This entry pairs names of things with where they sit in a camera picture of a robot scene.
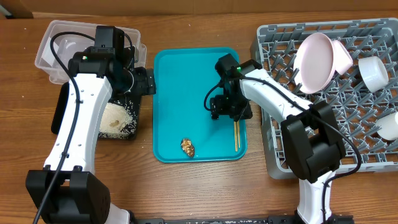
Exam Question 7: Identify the brown food scrap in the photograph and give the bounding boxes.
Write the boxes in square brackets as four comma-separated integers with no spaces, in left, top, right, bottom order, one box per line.
[180,138,195,157]

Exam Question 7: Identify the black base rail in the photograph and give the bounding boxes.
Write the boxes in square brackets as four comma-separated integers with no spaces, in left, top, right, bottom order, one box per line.
[130,214,355,224]

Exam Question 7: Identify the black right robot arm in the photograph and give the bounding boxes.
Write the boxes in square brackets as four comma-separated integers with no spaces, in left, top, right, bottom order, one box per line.
[205,54,346,223]

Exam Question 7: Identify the grey-green bowl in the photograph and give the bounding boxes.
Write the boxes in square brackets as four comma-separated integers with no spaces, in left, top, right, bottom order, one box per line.
[376,112,398,141]

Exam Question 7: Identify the small white cup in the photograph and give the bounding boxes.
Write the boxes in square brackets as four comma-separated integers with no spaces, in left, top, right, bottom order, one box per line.
[358,56,389,93]

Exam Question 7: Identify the pink bowl with rice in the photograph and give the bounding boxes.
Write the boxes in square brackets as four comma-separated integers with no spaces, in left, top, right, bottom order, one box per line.
[331,40,353,75]

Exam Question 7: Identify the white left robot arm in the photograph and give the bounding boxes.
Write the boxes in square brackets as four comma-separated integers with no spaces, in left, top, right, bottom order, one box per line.
[25,26,156,223]

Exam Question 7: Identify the white rice pile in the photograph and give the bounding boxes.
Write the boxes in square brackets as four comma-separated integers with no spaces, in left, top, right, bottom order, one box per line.
[98,100,141,140]

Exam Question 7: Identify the teal serving tray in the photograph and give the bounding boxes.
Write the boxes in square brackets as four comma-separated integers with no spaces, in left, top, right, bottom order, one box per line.
[153,47,248,163]

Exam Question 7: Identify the black tray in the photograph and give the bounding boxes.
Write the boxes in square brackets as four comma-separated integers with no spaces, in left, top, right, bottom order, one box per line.
[51,82,142,140]

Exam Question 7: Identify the large pink plate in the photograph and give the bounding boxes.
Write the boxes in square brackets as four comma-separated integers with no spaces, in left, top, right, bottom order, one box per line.
[294,33,335,94]

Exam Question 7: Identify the wooden chopstick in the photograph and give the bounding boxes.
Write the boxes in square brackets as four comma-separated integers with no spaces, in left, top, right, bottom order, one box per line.
[235,121,241,151]
[233,121,238,152]

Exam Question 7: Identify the grey dishwasher rack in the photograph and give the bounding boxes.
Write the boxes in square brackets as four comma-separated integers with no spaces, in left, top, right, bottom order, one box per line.
[251,18,397,172]

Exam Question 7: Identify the clear plastic waste bin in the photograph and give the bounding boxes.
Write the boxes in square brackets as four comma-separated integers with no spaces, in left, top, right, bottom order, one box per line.
[35,20,147,85]

